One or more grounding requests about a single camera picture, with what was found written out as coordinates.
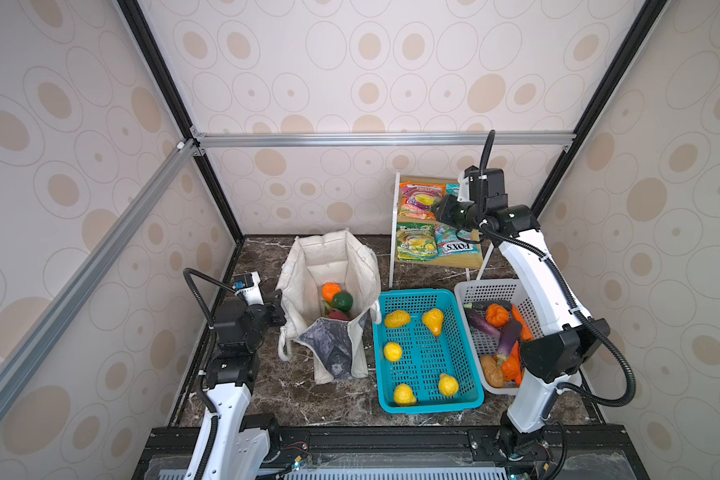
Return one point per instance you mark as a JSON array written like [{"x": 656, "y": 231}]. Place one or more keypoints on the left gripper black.
[{"x": 272, "y": 305}]

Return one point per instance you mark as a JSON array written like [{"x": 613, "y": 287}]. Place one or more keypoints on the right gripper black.
[{"x": 445, "y": 213}]

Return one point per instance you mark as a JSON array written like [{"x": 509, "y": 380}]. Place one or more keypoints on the pink dragon fruit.
[{"x": 338, "y": 315}]

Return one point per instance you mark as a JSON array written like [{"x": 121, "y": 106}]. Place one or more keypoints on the orange tangerine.
[{"x": 329, "y": 290}]

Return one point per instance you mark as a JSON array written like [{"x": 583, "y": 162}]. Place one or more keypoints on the orange fruit candy bag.
[{"x": 418, "y": 200}]

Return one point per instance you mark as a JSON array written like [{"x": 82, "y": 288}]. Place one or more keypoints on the cream canvas grocery bag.
[{"x": 336, "y": 346}]

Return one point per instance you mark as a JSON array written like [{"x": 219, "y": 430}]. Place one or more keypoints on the green avocado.
[{"x": 342, "y": 301}]

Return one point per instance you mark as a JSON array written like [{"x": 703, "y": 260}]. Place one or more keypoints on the teal mint candy bag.
[{"x": 453, "y": 189}]

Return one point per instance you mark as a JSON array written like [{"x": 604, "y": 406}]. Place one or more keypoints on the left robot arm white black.
[{"x": 226, "y": 446}]

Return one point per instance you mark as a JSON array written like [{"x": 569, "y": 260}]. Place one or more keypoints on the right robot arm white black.
[{"x": 517, "y": 234}]

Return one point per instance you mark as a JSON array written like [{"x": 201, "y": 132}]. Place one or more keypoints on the teal Fox's candy bag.
[{"x": 449, "y": 244}]

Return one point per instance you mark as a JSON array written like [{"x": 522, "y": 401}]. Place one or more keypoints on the green lemon candy bag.
[{"x": 416, "y": 242}]

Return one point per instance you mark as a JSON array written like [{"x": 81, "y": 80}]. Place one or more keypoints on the silver aluminium crossbar back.
[{"x": 415, "y": 139}]

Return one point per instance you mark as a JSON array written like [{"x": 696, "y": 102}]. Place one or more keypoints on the silver aluminium crossbar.
[
  {"x": 415, "y": 139},
  {"x": 36, "y": 345}
]

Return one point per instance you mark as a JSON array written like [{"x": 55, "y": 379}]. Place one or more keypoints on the orange bell pepper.
[{"x": 497, "y": 315}]

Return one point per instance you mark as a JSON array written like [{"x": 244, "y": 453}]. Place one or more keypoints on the purple eggplant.
[
  {"x": 510, "y": 334},
  {"x": 476, "y": 319}
]

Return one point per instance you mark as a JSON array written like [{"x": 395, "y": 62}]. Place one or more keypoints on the yellow pear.
[{"x": 434, "y": 320}]

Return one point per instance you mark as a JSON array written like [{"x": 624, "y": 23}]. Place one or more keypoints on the yellow lemon middle left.
[{"x": 392, "y": 352}]

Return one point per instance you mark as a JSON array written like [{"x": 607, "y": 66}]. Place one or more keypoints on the yellow lemon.
[
  {"x": 448, "y": 386},
  {"x": 403, "y": 395},
  {"x": 392, "y": 352},
  {"x": 397, "y": 319}
]

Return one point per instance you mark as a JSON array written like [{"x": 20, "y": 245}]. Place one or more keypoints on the yellow lemon upper left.
[{"x": 397, "y": 319}]

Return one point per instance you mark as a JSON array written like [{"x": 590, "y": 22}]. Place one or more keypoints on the orange carrot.
[{"x": 526, "y": 334}]

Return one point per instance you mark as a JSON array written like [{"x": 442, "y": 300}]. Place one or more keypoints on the white plastic basket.
[{"x": 478, "y": 295}]

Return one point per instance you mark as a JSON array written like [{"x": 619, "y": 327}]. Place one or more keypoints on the yellow lemon bottom left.
[{"x": 403, "y": 395}]

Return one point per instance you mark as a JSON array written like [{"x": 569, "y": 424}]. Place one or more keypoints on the teal plastic basket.
[{"x": 425, "y": 357}]

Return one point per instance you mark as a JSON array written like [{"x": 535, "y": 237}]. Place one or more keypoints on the brown potato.
[{"x": 492, "y": 372}]

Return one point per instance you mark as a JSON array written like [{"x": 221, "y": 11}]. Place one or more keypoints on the yellow lemon bottom right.
[{"x": 448, "y": 386}]

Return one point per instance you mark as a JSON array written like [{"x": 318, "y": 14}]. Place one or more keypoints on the silver aluminium crossbar left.
[{"x": 36, "y": 345}]

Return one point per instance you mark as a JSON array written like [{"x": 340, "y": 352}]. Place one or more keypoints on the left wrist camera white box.
[{"x": 247, "y": 287}]

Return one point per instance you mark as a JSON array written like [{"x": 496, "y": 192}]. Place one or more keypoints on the white wire wooden shelf rack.
[{"x": 474, "y": 266}]

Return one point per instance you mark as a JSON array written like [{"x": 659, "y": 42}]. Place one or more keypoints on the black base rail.
[{"x": 450, "y": 452}]

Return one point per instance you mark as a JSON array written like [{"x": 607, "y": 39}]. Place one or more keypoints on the black corner frame post right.
[{"x": 625, "y": 54}]

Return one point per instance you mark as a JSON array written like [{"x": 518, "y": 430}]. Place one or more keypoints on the black corner frame post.
[
  {"x": 625, "y": 54},
  {"x": 136, "y": 22}
]

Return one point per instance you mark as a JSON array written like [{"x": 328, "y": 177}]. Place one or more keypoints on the black corner frame post left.
[{"x": 136, "y": 22}]

